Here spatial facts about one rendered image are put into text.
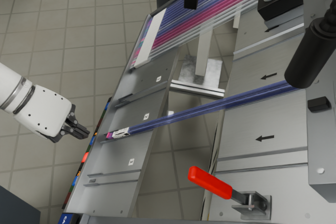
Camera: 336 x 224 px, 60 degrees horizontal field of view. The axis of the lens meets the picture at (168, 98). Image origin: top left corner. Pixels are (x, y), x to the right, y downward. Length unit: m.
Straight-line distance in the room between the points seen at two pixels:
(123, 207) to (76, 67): 1.42
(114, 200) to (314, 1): 0.47
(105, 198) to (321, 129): 0.45
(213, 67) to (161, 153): 0.64
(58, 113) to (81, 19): 1.54
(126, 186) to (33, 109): 0.27
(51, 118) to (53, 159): 0.90
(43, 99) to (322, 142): 0.58
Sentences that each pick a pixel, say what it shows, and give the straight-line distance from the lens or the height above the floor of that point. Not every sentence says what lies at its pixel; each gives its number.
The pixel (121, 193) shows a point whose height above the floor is 0.82.
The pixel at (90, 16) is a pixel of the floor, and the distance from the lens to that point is 2.22.
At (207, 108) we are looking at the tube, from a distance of 0.50.
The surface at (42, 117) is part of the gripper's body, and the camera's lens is 0.71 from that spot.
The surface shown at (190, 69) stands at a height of 0.01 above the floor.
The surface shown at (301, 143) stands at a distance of 0.39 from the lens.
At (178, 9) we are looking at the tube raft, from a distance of 0.88.
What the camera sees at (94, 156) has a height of 0.73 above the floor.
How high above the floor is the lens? 1.39
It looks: 56 degrees down
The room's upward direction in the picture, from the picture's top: straight up
